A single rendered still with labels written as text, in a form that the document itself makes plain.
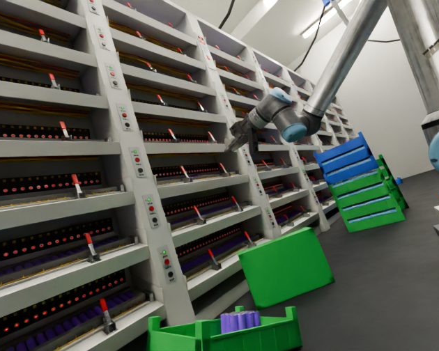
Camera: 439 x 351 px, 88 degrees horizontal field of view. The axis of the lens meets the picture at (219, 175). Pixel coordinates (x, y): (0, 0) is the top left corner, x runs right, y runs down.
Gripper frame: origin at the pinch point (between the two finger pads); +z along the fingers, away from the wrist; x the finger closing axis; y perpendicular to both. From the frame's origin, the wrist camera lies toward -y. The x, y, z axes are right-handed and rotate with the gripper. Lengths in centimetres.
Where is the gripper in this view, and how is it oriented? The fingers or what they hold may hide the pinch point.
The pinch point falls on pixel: (229, 152)
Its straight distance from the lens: 112.5
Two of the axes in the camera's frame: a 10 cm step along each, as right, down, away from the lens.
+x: -6.7, 1.0, -7.4
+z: -5.9, 5.2, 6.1
